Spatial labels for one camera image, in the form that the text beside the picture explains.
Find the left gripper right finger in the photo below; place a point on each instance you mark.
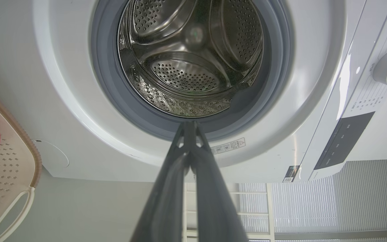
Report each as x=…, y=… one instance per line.
x=213, y=201

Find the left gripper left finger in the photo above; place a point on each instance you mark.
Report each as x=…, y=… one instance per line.
x=165, y=201

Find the stainless steel washing machine drum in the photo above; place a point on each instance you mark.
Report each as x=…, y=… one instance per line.
x=186, y=67

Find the dark washing machine control panel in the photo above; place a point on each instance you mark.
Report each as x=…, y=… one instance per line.
x=344, y=141

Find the cream perforated laundry basket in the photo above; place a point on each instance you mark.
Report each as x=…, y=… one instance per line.
x=5, y=168

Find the white shelf rack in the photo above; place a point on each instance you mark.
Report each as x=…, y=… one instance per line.
x=269, y=208

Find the warning triangle sticker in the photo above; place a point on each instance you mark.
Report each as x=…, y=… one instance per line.
x=228, y=146

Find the black QR code sticker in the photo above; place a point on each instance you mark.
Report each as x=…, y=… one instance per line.
x=291, y=173

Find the round filter cover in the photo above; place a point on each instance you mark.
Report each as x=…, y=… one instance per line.
x=54, y=154

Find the grey rubber door gasket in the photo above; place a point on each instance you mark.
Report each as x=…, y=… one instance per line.
x=109, y=84

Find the grey slatted blinds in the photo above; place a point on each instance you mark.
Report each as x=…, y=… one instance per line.
x=348, y=201

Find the white front-load washing machine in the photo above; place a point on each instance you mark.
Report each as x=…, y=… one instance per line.
x=314, y=84

